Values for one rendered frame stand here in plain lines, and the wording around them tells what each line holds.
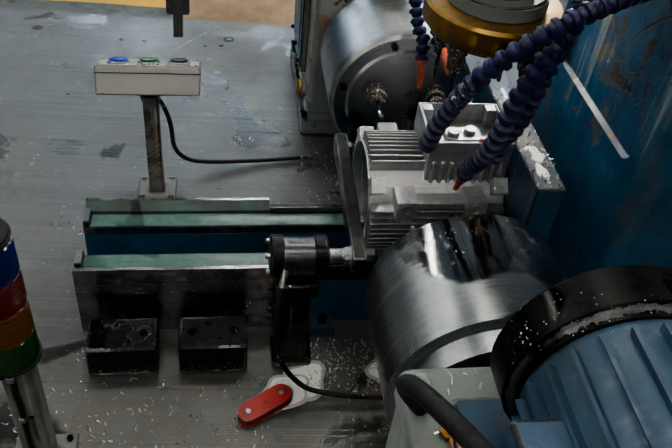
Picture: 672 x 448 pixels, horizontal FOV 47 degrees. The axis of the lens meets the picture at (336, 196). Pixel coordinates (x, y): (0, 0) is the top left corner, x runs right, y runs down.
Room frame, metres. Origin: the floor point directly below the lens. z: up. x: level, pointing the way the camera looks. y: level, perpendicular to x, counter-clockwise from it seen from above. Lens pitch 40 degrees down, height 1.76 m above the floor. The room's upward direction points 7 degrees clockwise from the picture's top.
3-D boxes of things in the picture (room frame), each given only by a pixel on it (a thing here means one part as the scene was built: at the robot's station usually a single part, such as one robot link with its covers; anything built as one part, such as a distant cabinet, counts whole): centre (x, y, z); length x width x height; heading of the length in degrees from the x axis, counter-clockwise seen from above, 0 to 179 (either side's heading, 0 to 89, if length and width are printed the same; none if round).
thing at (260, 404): (0.64, 0.07, 0.81); 0.09 x 0.03 x 0.02; 132
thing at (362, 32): (1.26, -0.07, 1.04); 0.37 x 0.25 x 0.25; 11
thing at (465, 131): (0.92, -0.17, 1.11); 0.12 x 0.11 x 0.07; 101
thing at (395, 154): (0.91, -0.13, 1.01); 0.20 x 0.19 x 0.19; 101
